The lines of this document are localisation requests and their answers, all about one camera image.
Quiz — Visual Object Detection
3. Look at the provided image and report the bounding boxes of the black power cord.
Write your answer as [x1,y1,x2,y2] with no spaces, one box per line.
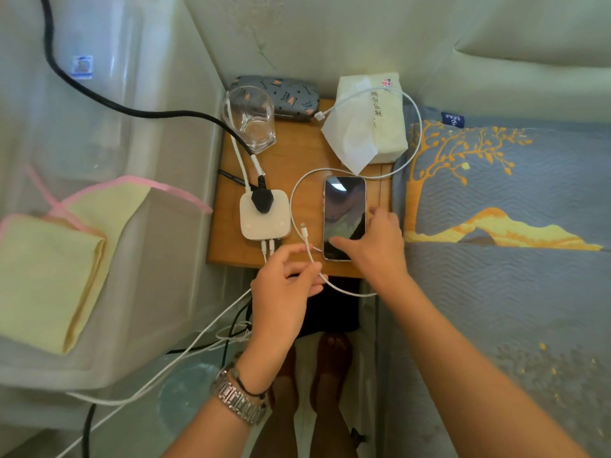
[38,0,276,216]

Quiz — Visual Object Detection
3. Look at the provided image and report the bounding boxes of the black bag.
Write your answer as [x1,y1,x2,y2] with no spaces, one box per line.
[295,275,364,340]

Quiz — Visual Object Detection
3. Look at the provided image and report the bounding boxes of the black smartphone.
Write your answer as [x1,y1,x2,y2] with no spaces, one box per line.
[322,174,368,263]

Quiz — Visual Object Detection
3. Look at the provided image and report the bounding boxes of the person's left forearm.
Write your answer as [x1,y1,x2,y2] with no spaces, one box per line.
[162,353,289,458]

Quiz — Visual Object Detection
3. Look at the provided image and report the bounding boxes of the person's left leg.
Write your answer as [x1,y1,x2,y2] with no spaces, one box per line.
[248,381,300,458]

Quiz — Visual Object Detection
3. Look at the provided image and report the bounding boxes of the pale padded headboard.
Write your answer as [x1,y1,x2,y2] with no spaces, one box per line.
[400,0,611,125]

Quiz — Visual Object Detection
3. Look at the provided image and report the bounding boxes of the thin black cord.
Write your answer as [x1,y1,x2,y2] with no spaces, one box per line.
[218,168,249,190]

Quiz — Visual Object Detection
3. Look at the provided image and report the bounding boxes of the black string bracelet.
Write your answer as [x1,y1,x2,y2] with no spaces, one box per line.
[228,364,271,402]

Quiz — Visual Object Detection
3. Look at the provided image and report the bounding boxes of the white tissue pack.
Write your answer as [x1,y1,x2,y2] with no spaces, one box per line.
[320,72,410,177]

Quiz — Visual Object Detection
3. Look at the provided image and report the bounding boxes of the yellow cloth pink trim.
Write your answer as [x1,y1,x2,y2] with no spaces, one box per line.
[0,212,108,356]
[24,163,214,244]

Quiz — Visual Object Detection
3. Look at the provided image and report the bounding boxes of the gray patterned glasses case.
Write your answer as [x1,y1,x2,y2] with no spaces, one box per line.
[227,74,322,123]

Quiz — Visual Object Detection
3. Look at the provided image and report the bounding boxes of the white hub power cord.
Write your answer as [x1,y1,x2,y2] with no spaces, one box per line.
[223,97,255,194]

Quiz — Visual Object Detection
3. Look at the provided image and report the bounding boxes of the translucent trash bin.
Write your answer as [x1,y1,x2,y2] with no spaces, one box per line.
[157,361,223,440]

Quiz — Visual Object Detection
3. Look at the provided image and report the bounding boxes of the person's left hand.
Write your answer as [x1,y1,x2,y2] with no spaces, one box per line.
[242,242,325,366]

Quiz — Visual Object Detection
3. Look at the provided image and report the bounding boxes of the silver metal wristwatch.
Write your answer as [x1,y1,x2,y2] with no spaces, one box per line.
[209,364,269,426]

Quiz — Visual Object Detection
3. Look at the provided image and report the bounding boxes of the person's right forearm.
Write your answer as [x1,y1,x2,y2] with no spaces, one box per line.
[374,273,594,458]

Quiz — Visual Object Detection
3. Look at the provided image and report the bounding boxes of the person's right hand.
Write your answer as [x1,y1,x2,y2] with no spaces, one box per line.
[328,206,412,295]

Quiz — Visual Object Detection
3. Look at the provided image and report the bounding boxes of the person's leg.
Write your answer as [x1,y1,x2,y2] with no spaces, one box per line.
[309,391,360,458]
[248,381,300,458]

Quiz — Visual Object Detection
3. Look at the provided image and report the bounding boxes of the small wooden bedside table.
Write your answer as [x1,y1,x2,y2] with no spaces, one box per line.
[206,97,395,280]

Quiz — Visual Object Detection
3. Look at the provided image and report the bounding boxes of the translucent plastic drawer unit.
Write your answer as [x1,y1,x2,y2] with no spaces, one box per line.
[0,0,255,426]

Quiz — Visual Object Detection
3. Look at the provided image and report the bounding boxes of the clear drinking glass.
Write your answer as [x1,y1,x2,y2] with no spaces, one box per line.
[221,85,278,155]

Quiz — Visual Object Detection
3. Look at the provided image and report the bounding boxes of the white bed frame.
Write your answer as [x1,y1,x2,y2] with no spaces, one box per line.
[355,293,383,458]

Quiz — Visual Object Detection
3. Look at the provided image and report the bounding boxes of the person's right leg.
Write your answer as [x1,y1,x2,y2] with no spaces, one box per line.
[309,391,360,458]

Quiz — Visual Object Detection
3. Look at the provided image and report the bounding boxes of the thin white cable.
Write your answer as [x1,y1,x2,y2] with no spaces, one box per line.
[54,239,278,458]

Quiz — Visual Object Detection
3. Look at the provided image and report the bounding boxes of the white charger hub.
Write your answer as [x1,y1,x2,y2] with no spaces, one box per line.
[238,187,293,242]

